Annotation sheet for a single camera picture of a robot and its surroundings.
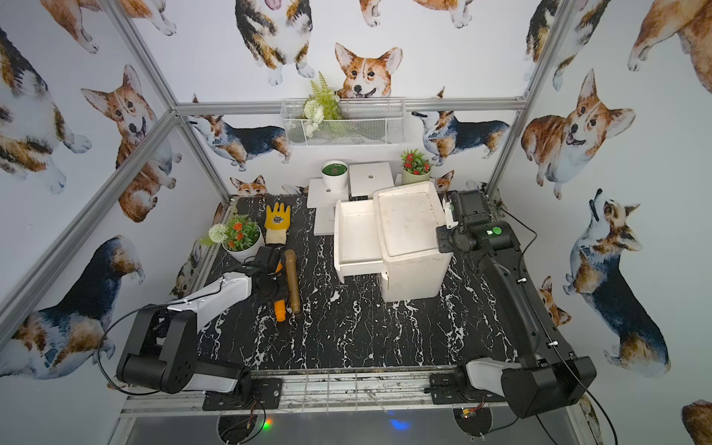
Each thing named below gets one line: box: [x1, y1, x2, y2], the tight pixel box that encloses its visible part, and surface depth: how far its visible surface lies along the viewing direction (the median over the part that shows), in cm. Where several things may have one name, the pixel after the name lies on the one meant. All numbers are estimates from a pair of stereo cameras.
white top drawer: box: [333, 199, 384, 284], surface depth 90 cm
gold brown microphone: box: [283, 249, 302, 315], surface depth 92 cm
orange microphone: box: [274, 299, 287, 323], surface depth 86 cm
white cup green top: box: [320, 159, 349, 191], surface depth 100 cm
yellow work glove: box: [264, 202, 292, 245], surface depth 112 cm
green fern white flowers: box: [302, 75, 343, 138], surface depth 84 cm
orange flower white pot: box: [208, 213, 266, 262], surface depth 92 cm
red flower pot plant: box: [399, 148, 434, 186], surface depth 96 cm
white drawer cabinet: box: [372, 181, 453, 303], surface depth 83 cm
